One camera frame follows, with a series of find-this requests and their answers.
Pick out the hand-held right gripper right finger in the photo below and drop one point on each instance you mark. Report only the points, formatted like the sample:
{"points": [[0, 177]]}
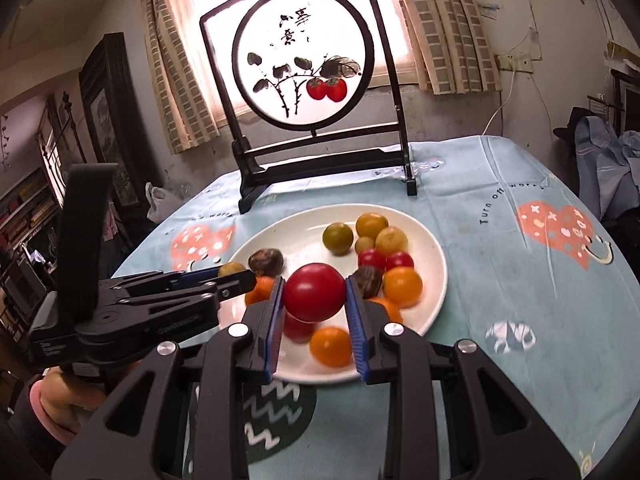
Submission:
{"points": [[356, 330]]}

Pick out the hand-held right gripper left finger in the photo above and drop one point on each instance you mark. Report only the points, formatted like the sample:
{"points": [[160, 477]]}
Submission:
{"points": [[274, 330]]}

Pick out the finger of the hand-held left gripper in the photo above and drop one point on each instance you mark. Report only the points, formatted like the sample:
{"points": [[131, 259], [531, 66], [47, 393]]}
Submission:
{"points": [[200, 275], [235, 284]]}

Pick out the small yellow tomato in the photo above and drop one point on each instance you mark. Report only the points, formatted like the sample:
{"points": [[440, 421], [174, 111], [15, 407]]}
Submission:
{"points": [[364, 245], [230, 268]]}

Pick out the dark brown dried mushroom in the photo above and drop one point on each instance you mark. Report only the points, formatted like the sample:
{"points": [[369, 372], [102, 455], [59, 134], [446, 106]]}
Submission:
{"points": [[266, 262], [368, 282]]}

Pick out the small red tomato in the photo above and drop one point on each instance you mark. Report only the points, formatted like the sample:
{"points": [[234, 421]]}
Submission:
{"points": [[400, 260], [371, 259]]}

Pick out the white plate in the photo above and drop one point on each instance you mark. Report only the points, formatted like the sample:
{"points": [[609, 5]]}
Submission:
{"points": [[300, 230]]}

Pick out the person's left hand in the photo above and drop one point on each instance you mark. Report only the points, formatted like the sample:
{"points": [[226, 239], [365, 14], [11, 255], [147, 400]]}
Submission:
{"points": [[65, 400]]}

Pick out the pink hanging cloth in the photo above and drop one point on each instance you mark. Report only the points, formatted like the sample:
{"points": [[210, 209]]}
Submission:
{"points": [[108, 225]]}

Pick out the orange tangerine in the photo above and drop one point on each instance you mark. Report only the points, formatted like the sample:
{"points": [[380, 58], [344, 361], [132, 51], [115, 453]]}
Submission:
{"points": [[261, 290]]}

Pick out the wooden bookshelf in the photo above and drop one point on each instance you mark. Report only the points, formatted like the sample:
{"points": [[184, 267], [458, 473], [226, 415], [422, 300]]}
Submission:
{"points": [[30, 210]]}

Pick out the white plastic bag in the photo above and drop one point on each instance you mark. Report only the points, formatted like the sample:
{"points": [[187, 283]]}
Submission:
{"points": [[160, 202]]}

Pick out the green yellow tomato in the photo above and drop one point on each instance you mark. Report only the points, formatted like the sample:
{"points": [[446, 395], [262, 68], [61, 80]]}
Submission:
{"points": [[337, 238]]}

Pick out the dark framed painting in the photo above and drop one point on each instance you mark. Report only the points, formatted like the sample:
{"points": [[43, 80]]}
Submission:
{"points": [[107, 120]]}

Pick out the small orange tomato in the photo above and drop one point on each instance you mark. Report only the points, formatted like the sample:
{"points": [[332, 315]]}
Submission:
{"points": [[371, 225]]}

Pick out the light blue printed tablecloth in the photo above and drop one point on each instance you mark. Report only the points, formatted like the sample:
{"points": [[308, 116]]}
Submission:
{"points": [[500, 285]]}

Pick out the checked beige curtain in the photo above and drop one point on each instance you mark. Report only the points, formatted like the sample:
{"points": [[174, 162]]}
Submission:
{"points": [[450, 25], [170, 85]]}

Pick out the round painted screen black stand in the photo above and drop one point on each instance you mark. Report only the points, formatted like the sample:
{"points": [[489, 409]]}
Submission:
{"points": [[300, 60]]}

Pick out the black hat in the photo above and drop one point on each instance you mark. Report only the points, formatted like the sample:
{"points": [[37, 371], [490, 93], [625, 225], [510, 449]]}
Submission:
{"points": [[575, 122]]}

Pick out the blue cloth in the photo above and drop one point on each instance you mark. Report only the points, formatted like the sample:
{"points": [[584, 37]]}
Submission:
{"points": [[610, 160]]}

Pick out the white wall socket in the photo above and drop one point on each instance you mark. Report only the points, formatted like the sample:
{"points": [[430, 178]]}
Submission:
{"points": [[520, 62]]}

